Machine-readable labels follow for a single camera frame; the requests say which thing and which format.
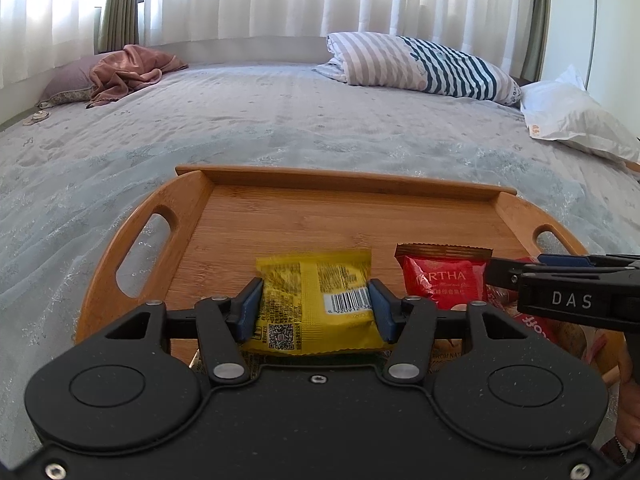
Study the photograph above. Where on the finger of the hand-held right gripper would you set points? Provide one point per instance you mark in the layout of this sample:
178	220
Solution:
502	274
565	260

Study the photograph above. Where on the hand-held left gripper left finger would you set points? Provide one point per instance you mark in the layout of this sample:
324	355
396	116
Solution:
250	307

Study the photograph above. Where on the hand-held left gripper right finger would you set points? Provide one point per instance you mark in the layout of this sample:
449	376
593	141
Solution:
380	312

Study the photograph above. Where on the yellow snack packet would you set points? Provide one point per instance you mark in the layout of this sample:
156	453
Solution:
310	290

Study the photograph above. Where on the square red snack packet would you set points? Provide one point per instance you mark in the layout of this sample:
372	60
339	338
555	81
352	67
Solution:
440	280

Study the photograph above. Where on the person's right hand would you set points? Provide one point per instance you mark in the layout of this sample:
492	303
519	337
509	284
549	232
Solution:
629	400

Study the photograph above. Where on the red biscuit packet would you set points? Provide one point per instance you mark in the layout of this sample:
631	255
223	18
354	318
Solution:
540	330

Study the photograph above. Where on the white pillow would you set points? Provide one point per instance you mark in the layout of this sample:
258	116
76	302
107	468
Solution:
570	115

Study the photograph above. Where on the striped pillow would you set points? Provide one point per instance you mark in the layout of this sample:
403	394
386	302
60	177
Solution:
425	70

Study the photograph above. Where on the green curtain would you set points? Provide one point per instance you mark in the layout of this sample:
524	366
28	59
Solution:
537	20
120	5

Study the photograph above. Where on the white wardrobe door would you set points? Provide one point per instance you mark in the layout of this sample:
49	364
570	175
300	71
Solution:
600	20

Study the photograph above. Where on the pink cloth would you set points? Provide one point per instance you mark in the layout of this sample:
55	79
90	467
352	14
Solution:
130	70

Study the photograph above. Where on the small pale object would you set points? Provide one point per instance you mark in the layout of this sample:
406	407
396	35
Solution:
37	118

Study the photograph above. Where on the mauve pillow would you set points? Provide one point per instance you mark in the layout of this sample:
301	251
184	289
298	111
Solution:
70	80

